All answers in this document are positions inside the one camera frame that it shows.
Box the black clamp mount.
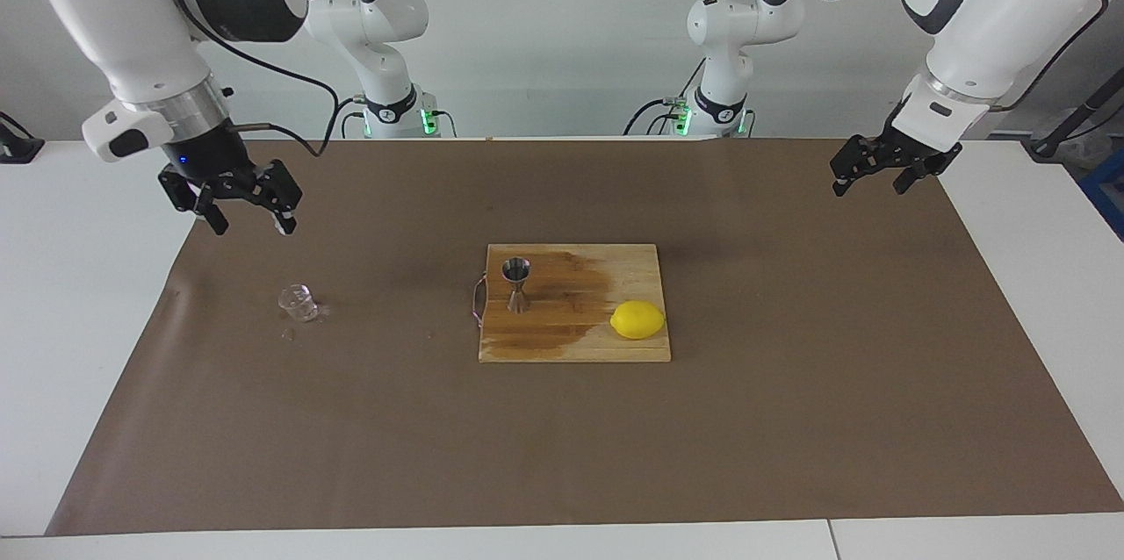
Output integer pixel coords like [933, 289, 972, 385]
[0, 111, 45, 164]

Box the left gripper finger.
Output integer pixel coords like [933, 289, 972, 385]
[893, 146, 963, 195]
[830, 134, 898, 197]

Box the steel double jigger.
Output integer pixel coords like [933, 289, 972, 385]
[501, 257, 533, 314]

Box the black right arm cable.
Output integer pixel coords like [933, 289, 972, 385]
[173, 0, 352, 159]

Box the blue crate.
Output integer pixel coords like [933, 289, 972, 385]
[1078, 147, 1124, 242]

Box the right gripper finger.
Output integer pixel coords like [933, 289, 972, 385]
[241, 160, 304, 236]
[158, 167, 230, 236]

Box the wooden cutting board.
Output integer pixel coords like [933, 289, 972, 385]
[479, 244, 673, 363]

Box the yellow lemon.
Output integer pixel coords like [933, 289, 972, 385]
[609, 299, 667, 341]

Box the black base cable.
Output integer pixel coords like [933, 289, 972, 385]
[623, 97, 695, 138]
[324, 97, 365, 140]

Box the small clear glass cup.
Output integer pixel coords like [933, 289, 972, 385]
[277, 284, 319, 323]

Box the brown paper table mat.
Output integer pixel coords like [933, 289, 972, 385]
[46, 137, 1124, 536]

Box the black tripod stand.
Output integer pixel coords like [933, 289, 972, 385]
[1023, 68, 1124, 162]

